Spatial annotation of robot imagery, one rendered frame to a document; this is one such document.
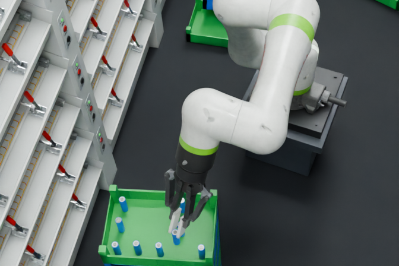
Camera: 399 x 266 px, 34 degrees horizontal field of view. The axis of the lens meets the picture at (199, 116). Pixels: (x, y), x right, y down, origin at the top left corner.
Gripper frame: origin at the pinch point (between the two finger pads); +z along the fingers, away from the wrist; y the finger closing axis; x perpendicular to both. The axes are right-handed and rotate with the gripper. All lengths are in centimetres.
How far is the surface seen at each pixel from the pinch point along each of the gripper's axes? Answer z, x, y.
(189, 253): 15.1, -6.6, -2.2
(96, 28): -12, -42, 64
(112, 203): 13.3, -5.5, 23.9
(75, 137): 17, -24, 54
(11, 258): 20.9, 22.5, 34.1
